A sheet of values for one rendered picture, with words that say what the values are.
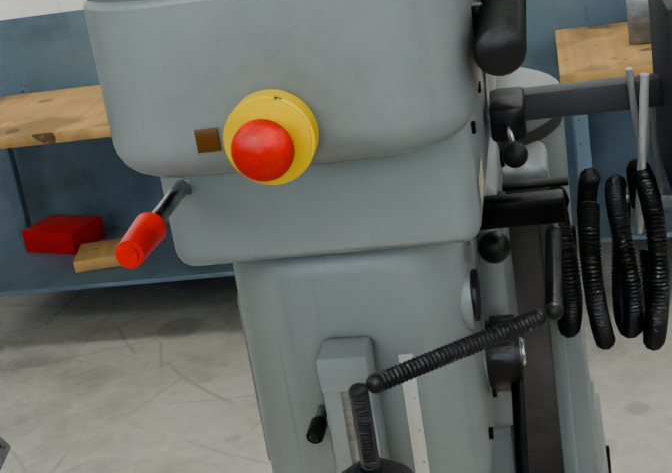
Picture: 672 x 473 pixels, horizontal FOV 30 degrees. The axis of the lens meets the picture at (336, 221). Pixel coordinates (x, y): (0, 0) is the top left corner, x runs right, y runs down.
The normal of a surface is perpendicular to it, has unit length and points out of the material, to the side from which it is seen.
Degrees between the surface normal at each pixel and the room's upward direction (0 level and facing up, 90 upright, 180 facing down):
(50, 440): 0
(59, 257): 0
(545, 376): 90
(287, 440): 90
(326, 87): 90
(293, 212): 90
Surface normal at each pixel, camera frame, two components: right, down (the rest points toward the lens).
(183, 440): -0.15, -0.93
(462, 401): 0.67, 0.15
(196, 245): -0.14, 0.35
